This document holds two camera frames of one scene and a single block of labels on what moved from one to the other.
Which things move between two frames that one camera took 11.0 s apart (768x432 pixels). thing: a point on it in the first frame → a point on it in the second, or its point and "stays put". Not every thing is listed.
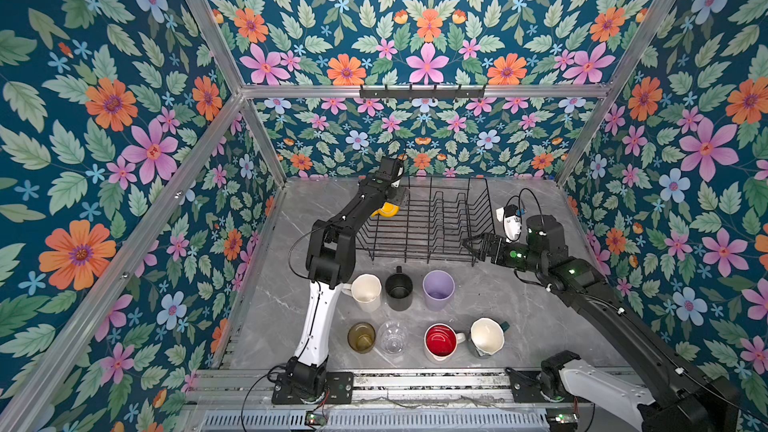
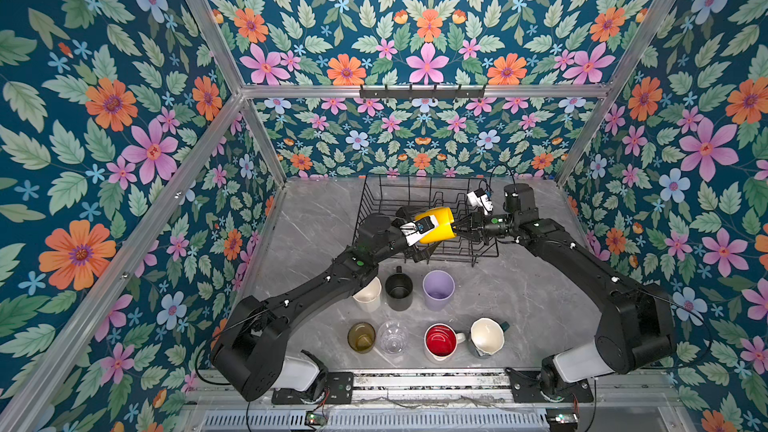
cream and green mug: [487, 336] stays put
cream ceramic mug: [366, 289] stays put
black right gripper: [498, 241] → [474, 219]
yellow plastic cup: [387, 210] → [445, 224]
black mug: [399, 287] stays put
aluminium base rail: [389, 401] stays put
